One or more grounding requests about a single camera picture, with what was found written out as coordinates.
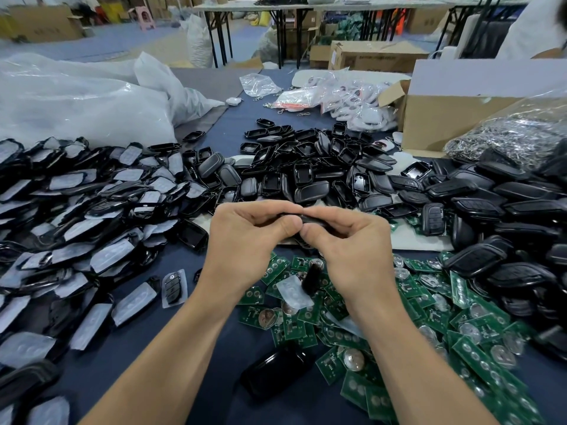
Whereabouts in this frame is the clear bag with red label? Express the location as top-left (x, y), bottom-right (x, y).
top-left (268, 87), bottom-right (322, 112)

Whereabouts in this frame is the person's right forearm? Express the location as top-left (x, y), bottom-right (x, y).
top-left (363, 296), bottom-right (497, 425)

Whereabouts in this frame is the pile of green circuit boards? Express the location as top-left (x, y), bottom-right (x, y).
top-left (237, 221), bottom-right (546, 425)

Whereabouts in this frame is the person's right hand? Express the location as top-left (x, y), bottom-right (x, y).
top-left (299, 206), bottom-right (409, 313)

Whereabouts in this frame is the large white plastic bag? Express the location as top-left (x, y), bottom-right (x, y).
top-left (0, 51), bottom-right (224, 147)

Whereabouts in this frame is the heap of clear parts bags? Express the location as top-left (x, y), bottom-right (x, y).
top-left (319, 77), bottom-right (400, 133)

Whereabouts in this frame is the person's left hand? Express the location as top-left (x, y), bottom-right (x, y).
top-left (202, 201), bottom-right (307, 302)

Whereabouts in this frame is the black metal table frame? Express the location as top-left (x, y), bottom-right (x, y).
top-left (199, 6), bottom-right (311, 67)

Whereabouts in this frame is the white sack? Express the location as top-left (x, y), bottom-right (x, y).
top-left (184, 13), bottom-right (216, 69)

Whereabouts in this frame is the large open cardboard box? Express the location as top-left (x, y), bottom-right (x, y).
top-left (378, 59), bottom-right (567, 158)

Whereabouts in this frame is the clear bag of metal parts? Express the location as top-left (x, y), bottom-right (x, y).
top-left (443, 97), bottom-right (567, 169)

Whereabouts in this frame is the person's left forearm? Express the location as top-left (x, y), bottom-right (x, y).
top-left (80, 287), bottom-right (240, 425)

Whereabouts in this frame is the pile of assembled black fobs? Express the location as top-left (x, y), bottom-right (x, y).
top-left (421, 146), bottom-right (567, 359)

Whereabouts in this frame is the clear plastic film piece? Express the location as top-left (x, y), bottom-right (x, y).
top-left (276, 275), bottom-right (315, 310)

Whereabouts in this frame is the pile of shells with pads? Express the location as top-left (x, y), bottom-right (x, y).
top-left (0, 135), bottom-right (218, 425)

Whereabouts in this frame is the lone glossy black shell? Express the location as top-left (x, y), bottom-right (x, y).
top-left (239, 345), bottom-right (313, 402)

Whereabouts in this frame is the pink plastic stool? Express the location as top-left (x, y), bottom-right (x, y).
top-left (133, 6), bottom-right (156, 30)

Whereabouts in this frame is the pile of black shell halves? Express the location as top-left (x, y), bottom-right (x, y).
top-left (237, 117), bottom-right (431, 213)

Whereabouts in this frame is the black rubber button pad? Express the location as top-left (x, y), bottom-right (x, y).
top-left (301, 261), bottom-right (325, 296)

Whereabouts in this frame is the tan cardboard box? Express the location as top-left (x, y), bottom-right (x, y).
top-left (9, 4), bottom-right (85, 43)

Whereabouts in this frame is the brown cardboard box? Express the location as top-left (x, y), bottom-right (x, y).
top-left (330, 41), bottom-right (430, 74)

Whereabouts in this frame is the long white table top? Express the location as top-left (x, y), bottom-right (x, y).
top-left (193, 0), bottom-right (533, 12)

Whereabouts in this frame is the small crumpled clear plastic bag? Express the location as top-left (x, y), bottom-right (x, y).
top-left (239, 73), bottom-right (283, 100)

